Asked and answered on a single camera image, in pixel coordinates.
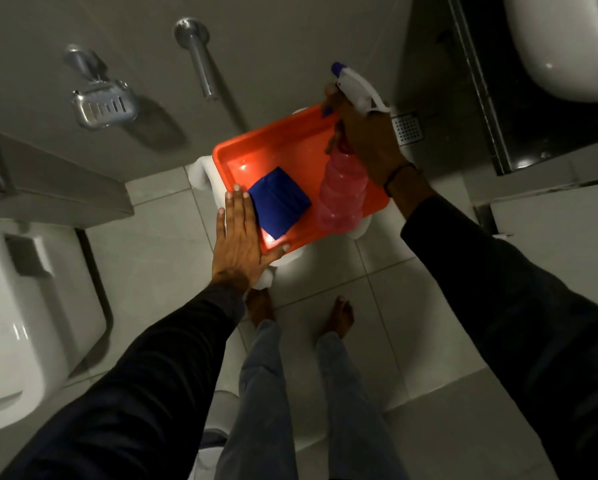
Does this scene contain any person's left hand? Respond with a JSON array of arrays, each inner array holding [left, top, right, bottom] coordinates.
[[211, 184, 291, 291]]

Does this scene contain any person's right hand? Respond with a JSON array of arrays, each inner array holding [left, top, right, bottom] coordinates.
[[323, 83, 420, 189]]

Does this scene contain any orange plastic tray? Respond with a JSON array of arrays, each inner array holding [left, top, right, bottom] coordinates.
[[212, 103, 391, 255]]

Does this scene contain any pink spray bottle white trigger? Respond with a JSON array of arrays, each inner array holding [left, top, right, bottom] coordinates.
[[314, 62, 393, 235]]

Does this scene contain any person's right forearm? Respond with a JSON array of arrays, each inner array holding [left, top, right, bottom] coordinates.
[[386, 166, 598, 480]]

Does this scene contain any person's left forearm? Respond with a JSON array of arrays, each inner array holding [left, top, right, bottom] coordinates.
[[0, 282, 246, 480]]

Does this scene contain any blue folded cloth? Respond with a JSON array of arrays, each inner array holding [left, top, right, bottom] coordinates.
[[247, 167, 313, 241]]

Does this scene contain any white plastic stool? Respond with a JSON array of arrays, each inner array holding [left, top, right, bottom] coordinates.
[[186, 107, 373, 291]]

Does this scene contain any person's left foot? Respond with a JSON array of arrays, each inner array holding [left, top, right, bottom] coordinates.
[[243, 288, 276, 329]]

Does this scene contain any person's foot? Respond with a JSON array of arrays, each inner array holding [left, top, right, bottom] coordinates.
[[324, 295, 355, 340], [243, 288, 276, 329]]

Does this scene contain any square metal floor drain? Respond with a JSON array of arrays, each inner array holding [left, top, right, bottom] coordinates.
[[391, 112, 425, 147]]

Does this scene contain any black wristband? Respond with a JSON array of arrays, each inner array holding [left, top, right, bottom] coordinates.
[[382, 163, 419, 198]]

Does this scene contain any person's right foot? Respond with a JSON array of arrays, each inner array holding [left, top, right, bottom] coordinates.
[[324, 295, 355, 340]]

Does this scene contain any person's left leg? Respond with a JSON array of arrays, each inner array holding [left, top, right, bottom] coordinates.
[[214, 319, 300, 480]]

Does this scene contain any person's leg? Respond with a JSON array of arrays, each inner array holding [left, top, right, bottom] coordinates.
[[214, 319, 300, 480], [314, 331, 411, 480]]

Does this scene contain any chrome soap dish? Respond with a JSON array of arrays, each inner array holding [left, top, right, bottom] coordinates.
[[63, 44, 141, 131]]

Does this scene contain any grey ledge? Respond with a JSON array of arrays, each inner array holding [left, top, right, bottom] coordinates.
[[0, 126, 135, 229]]

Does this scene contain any black sink counter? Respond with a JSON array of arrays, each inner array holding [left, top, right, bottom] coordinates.
[[446, 0, 598, 176]]

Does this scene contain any white plastic object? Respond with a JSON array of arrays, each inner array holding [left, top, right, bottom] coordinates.
[[188, 390, 241, 480]]

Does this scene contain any person's right leg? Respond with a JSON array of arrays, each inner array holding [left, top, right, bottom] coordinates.
[[314, 331, 411, 480]]

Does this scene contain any white toilet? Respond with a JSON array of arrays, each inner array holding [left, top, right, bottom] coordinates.
[[0, 217, 108, 438]]

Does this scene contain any white ceramic sink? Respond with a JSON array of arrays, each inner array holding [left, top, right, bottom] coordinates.
[[503, 0, 598, 103]]

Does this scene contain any chrome wall spout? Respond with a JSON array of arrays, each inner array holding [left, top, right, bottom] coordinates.
[[173, 17, 219, 101]]

